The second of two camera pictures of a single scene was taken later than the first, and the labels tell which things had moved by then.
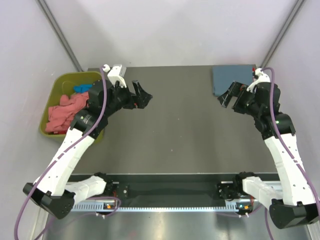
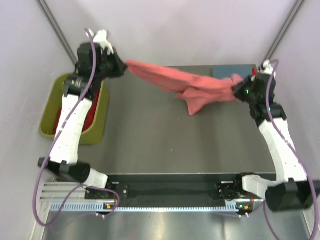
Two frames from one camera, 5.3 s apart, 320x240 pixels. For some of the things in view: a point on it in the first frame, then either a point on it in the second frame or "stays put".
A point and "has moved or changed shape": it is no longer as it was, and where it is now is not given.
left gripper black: (141, 98) → (120, 67)
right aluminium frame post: (295, 12) stays put
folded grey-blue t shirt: (224, 76) stays put
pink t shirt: (61, 116) has moved or changed shape
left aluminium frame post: (54, 26) stays put
